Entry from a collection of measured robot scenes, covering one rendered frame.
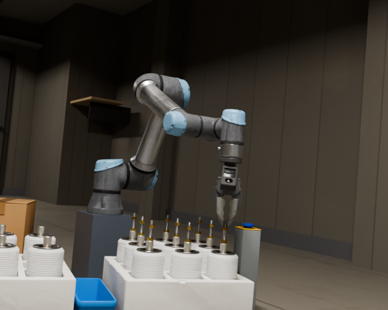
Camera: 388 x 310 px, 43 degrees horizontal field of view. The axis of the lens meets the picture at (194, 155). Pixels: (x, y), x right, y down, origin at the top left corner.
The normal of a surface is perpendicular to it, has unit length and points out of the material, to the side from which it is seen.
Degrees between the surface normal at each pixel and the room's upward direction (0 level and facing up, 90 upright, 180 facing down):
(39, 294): 90
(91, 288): 88
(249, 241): 90
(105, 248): 90
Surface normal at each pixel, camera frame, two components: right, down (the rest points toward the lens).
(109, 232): 0.56, 0.00
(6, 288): 0.37, -0.02
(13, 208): 0.14, -0.04
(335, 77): -0.82, -0.10
